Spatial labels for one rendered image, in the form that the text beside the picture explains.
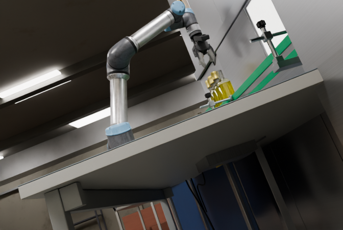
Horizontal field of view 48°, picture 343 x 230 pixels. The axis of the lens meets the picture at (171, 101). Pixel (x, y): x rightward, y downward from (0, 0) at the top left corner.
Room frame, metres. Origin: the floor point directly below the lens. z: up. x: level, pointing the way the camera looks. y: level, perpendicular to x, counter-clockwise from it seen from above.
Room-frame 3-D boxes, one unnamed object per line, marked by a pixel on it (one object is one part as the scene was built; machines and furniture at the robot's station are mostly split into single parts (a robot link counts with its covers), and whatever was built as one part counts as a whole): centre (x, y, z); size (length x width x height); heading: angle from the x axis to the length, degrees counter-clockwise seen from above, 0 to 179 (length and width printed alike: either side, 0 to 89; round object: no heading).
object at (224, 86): (1.91, -0.28, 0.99); 0.06 x 0.06 x 0.21; 15
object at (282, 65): (1.15, -0.37, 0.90); 0.17 x 0.05 x 0.23; 106
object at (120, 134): (1.73, 0.28, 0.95); 0.13 x 0.12 x 0.14; 16
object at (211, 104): (1.76, -0.19, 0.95); 0.17 x 0.03 x 0.12; 106
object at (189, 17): (1.99, -0.25, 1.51); 0.09 x 0.08 x 0.11; 106
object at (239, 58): (1.70, -0.48, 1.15); 0.90 x 0.03 x 0.34; 16
